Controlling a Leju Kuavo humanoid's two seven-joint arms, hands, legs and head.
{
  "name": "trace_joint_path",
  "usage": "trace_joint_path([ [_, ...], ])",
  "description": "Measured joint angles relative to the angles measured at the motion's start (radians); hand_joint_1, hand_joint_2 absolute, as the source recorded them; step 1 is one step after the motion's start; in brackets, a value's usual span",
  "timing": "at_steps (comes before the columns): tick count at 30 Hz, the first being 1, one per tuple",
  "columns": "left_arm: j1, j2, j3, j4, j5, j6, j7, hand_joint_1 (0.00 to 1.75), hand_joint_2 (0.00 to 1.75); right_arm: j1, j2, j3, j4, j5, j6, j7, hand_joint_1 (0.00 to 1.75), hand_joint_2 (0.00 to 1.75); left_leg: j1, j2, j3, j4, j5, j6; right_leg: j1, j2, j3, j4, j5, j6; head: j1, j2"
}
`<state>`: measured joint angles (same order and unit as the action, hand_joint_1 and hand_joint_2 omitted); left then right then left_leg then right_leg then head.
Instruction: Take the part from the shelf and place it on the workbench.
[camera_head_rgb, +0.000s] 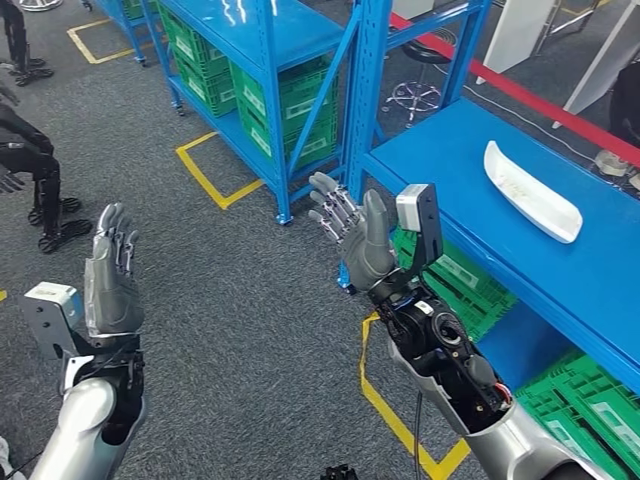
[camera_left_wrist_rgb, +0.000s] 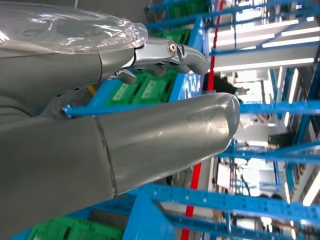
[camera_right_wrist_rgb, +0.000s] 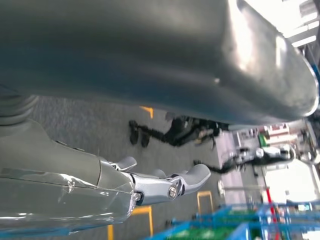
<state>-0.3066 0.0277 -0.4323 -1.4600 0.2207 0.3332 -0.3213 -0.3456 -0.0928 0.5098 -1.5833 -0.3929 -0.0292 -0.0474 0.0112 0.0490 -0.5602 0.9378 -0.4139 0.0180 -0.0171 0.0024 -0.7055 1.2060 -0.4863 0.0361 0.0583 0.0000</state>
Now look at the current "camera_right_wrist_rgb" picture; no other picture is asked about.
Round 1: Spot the blue metal shelf rack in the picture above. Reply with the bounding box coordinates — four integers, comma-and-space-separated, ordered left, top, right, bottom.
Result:
145, 200, 320, 240

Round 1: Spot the chrome stanchion post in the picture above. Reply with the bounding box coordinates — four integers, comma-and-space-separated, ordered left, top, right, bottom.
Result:
217, 180, 266, 197

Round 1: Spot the yellow floor tape outline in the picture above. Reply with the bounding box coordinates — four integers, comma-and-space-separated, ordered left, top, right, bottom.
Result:
196, 191, 214, 215
140, 105, 154, 119
107, 205, 154, 240

